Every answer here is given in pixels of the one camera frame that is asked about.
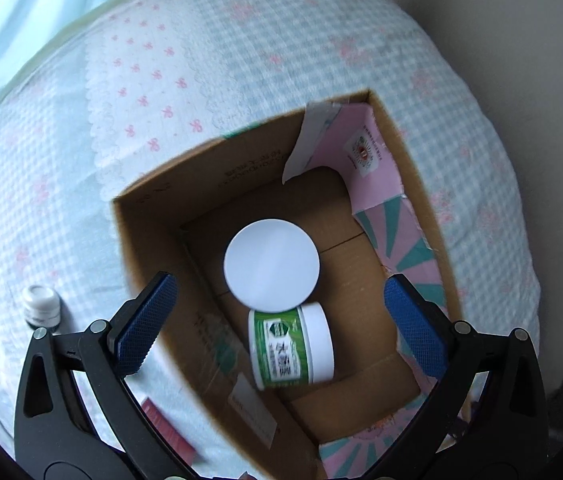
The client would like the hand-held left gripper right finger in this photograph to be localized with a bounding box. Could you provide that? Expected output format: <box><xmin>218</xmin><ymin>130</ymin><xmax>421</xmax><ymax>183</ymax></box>
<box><xmin>361</xmin><ymin>274</ymin><xmax>548</xmax><ymax>480</ymax></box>

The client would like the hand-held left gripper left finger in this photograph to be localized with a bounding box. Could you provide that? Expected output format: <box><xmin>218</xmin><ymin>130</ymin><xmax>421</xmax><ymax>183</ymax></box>
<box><xmin>14</xmin><ymin>271</ymin><xmax>197</xmax><ymax>480</ymax></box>

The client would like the white jar with green label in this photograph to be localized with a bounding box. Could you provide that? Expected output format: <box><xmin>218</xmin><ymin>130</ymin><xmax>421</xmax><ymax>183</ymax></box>
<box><xmin>248</xmin><ymin>303</ymin><xmax>335</xmax><ymax>391</ymax></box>

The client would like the white round-lidded jar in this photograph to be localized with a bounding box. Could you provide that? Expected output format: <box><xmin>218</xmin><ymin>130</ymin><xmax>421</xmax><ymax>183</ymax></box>
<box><xmin>224</xmin><ymin>218</ymin><xmax>321</xmax><ymax>312</ymax></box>

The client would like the cardboard box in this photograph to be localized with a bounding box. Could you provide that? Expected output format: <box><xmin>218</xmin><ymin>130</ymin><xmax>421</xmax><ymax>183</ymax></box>
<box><xmin>112</xmin><ymin>89</ymin><xmax>462</xmax><ymax>480</ymax></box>

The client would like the small white cosmetic jar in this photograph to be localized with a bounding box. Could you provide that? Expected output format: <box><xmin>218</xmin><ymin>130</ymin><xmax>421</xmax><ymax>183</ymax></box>
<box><xmin>22</xmin><ymin>285</ymin><xmax>62</xmax><ymax>332</ymax></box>

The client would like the red flat packet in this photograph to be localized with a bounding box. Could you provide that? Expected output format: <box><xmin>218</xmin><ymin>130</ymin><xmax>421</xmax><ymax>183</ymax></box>
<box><xmin>142</xmin><ymin>398</ymin><xmax>198</xmax><ymax>466</ymax></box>

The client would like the checkered blanket with pink bows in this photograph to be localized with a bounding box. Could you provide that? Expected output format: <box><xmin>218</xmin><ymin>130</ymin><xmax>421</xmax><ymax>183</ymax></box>
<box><xmin>0</xmin><ymin>0</ymin><xmax>542</xmax><ymax>480</ymax></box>

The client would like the light blue cloth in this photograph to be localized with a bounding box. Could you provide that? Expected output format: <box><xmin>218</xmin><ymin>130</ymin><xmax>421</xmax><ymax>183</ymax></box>
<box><xmin>0</xmin><ymin>0</ymin><xmax>172</xmax><ymax>153</ymax></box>

